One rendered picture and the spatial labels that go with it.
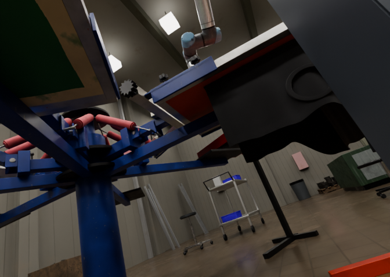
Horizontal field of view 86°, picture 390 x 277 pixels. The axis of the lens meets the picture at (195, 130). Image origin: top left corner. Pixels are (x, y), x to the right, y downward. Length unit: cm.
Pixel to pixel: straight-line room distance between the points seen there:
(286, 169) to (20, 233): 873
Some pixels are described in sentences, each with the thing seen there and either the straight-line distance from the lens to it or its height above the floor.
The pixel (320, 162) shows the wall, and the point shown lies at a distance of 993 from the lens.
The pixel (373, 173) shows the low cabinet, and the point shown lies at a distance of 530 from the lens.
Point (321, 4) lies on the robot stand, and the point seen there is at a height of 61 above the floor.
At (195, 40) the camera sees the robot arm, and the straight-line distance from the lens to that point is 120.
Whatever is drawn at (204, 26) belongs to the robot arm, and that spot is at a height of 132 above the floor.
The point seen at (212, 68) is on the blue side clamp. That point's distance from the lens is 85.
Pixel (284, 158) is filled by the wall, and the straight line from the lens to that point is 990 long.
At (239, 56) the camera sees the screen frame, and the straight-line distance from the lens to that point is 87.
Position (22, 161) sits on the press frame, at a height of 99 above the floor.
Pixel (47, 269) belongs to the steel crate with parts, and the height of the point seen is 54.
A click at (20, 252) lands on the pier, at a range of 486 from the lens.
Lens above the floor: 44
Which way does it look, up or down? 23 degrees up
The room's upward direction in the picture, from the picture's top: 20 degrees counter-clockwise
